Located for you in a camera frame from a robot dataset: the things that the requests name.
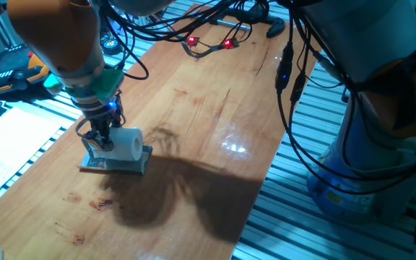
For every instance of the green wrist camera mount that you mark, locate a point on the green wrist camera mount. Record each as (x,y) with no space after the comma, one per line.
(110,83)

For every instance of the black orange teach pendant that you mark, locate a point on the black orange teach pendant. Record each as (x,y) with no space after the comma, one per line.
(9,76)

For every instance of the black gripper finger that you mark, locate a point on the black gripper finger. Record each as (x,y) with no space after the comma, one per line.
(120,121)
(98,141)

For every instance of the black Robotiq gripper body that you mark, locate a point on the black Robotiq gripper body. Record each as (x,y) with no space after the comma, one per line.
(101,113)

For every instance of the black metal C-clamp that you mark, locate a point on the black metal C-clamp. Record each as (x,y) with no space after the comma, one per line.
(273,25)

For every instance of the white toilet paper roll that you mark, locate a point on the white toilet paper roll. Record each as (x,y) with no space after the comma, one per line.
(126,144)

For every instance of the brown wooden board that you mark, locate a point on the brown wooden board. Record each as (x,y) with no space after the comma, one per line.
(200,108)

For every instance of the shiny metal toilet paper holder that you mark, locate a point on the shiny metal toilet paper holder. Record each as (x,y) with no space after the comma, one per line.
(128,166)

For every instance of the black inline adapter blue light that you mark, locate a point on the black inline adapter blue light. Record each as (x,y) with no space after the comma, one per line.
(284,74)

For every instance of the black plain inline adapter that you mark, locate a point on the black plain inline adapter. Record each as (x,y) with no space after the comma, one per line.
(297,88)

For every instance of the white printed paper sheets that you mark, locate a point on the white printed paper sheets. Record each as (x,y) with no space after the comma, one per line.
(9,148)

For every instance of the black round puck yellow centre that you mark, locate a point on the black round puck yellow centre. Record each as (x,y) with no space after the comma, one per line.
(110,44)

